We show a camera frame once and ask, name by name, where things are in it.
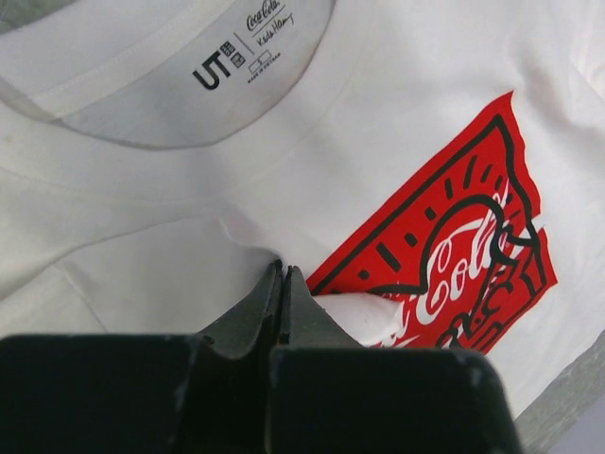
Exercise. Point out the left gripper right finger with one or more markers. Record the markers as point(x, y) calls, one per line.
point(328, 394)

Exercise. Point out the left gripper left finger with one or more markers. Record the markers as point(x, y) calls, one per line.
point(167, 393)

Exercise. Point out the white Coca-Cola t-shirt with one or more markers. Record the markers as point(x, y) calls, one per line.
point(434, 168)

